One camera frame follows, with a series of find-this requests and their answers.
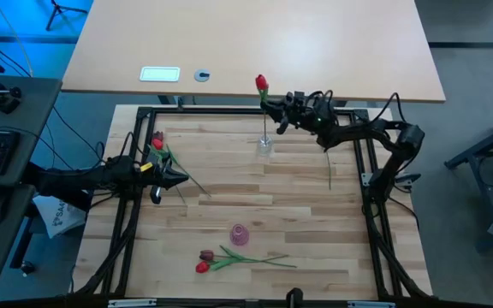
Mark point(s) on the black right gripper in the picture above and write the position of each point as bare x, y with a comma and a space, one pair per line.
308, 113

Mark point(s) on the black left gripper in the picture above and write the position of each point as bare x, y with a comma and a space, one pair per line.
158, 173

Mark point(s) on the red artificial tulip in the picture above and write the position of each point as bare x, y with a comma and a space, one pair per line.
262, 82
157, 143
202, 267

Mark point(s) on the single green stem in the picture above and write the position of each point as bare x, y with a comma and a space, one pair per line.
328, 171

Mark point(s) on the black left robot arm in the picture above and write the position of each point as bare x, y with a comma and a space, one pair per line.
79, 181

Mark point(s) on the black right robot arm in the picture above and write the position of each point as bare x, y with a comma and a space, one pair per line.
358, 132

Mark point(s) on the small clear glass vase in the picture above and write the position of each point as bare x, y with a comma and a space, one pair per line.
265, 146

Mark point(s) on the pink ribbed glass vase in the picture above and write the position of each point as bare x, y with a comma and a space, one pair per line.
239, 235

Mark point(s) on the yellow tag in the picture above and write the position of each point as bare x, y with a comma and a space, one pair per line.
146, 167

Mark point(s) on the light wood desk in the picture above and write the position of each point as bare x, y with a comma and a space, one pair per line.
251, 43

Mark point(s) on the white printed bag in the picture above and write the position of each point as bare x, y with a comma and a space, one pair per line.
60, 216

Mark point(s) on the white rectangular desk plate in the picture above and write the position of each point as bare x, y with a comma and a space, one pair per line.
159, 74

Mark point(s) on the dark grey side desk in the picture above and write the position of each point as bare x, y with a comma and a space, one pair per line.
11, 124

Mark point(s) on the black desk clamp device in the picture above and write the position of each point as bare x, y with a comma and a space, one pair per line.
0, 96

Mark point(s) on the black tripod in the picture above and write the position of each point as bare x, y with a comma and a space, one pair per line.
58, 10

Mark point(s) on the dark metal cart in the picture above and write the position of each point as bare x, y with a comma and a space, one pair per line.
486, 171

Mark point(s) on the black aluminium table frame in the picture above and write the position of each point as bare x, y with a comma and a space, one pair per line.
229, 110

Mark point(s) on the white arm base bracket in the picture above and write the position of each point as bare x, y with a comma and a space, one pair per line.
366, 177

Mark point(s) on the silver frame bracket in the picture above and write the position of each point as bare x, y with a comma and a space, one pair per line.
132, 303
370, 304

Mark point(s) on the black table-level camera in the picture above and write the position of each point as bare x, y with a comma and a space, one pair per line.
294, 297

